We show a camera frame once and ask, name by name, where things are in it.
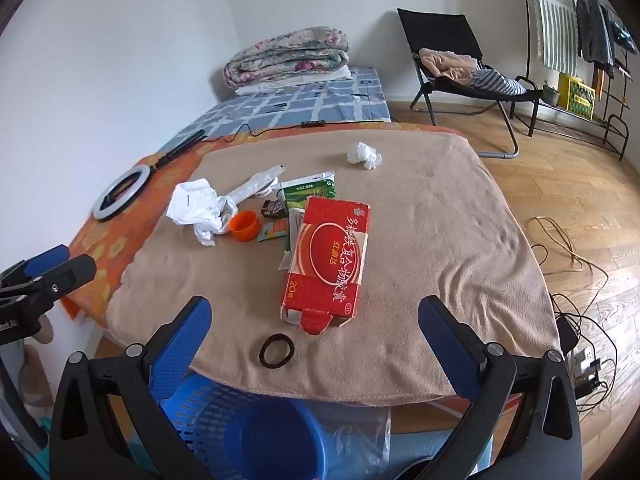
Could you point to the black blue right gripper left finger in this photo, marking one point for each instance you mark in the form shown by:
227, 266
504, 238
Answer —
86, 441

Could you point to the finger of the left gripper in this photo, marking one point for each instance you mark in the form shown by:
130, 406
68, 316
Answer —
35, 259
44, 286

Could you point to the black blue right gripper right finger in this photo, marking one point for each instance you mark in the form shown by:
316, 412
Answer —
544, 440

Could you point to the white paper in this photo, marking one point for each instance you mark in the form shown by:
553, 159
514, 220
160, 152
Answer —
197, 204

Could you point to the orange plastic cap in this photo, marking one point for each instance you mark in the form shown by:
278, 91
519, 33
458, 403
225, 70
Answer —
245, 226

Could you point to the red medicine box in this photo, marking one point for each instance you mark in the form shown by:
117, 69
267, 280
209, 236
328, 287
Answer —
323, 283

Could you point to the dark snack wrapper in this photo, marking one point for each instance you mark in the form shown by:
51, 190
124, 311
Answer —
274, 209

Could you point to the long white plastic wrapper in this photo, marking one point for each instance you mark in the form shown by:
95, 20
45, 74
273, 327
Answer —
260, 185

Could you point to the colourful tube packet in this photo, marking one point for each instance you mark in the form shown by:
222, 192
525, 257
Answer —
273, 230

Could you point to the green white milk carton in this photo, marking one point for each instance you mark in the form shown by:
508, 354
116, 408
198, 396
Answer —
295, 193

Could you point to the small white tissue ball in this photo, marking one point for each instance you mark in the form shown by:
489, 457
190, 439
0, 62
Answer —
364, 155

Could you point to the power strip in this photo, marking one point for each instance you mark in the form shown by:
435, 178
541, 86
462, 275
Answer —
585, 372

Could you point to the orange floral bedsheet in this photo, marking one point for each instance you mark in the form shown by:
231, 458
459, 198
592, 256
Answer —
113, 243

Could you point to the blue laundry basket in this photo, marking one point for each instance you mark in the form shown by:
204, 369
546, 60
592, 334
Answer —
241, 435

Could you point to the beige fleece blanket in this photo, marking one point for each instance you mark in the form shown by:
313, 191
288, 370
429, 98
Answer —
439, 226

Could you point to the black clothes rack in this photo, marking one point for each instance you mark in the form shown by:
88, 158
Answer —
608, 128

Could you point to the yellow crate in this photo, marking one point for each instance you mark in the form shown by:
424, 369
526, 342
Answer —
575, 96

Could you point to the black folding chair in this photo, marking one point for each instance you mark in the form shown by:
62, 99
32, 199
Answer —
452, 32

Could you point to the clothes on chair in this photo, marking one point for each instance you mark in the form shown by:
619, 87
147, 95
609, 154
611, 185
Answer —
467, 72

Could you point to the blue checked bedsheet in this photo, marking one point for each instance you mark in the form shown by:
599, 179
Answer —
358, 98

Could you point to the folded floral quilt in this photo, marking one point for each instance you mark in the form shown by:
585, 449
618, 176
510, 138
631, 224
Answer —
310, 50

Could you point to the dark hanging jacket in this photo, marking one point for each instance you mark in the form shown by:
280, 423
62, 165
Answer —
596, 44

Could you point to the striped hanging cloth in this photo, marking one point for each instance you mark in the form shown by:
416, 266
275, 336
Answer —
557, 35

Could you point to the white ring light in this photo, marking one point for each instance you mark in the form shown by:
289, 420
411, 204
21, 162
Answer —
120, 194

